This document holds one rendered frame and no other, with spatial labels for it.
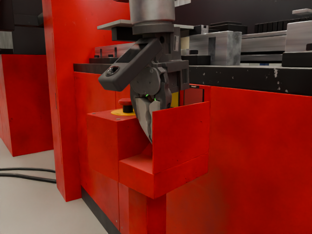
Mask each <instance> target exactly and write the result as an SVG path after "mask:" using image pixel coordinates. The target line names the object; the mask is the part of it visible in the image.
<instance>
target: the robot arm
mask: <svg viewBox="0 0 312 234"><path fill-rule="evenodd" d="M129 5H130V21H131V24H133V25H135V26H133V27H132V32H133V35H143V38H140V39H139V40H138V41H137V42H136V43H135V44H134V45H133V46H132V47H130V48H129V49H128V50H127V51H126V52H125V53H124V54H123V55H122V56H121V57H120V58H119V59H118V60H117V61H116V62H115V63H114V64H112V65H111V66H110V67H109V68H108V69H107V70H106V71H105V72H104V73H103V74H102V75H101V76H100V77H99V78H98V81H99V83H100V84H101V85H102V87H103V88H104V89H105V90H110V91H119V92H121V91H123V90H124V89H125V88H126V87H127V86H128V84H130V99H131V103H132V106H133V109H134V112H135V115H136V117H137V119H138V120H139V123H140V125H141V127H142V129H143V131H144V132H145V134H146V136H147V137H148V139H149V141H150V142H151V144H152V112H153V111H158V110H163V109H168V108H170V106H171V102H172V93H175V92H178V91H180V90H181V91H182V90H186V89H189V61H188V60H182V59H181V36H180V26H174V24H172V22H174V21H175V0H129ZM183 69H186V71H187V82H186V83H184V74H183Z"/></svg>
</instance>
